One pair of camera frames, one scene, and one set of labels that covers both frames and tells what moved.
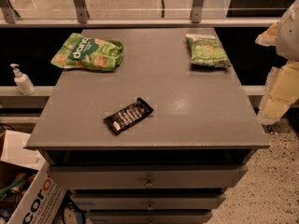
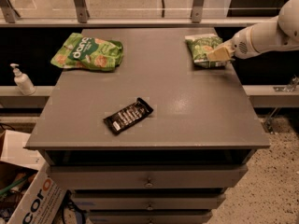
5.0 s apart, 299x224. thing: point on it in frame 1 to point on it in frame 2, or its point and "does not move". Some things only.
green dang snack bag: [88, 53] does not move
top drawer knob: [149, 184] does not move
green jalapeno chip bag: [206, 50] does not move
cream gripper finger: [281, 91] to [219, 54]
